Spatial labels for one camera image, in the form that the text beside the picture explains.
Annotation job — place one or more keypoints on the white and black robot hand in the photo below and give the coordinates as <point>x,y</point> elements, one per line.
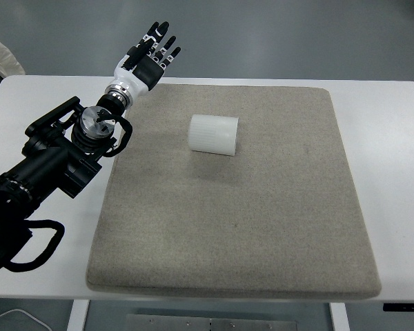
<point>131,76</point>

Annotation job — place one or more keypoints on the white ribbed cup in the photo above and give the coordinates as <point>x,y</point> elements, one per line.
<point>212,134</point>

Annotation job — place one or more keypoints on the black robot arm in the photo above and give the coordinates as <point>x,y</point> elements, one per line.
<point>51,155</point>

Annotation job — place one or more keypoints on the cream fabric bundle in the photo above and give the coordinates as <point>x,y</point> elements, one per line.
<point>1,57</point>

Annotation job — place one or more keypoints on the white table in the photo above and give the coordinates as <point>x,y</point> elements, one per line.
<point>207,186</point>

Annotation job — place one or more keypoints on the beige fabric mat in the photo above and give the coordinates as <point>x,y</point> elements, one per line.
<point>227,193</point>

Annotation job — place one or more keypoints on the grey metal plate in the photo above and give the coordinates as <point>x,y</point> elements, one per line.
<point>210,322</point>

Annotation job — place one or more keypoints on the black table control panel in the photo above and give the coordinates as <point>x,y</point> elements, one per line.
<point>405,307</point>

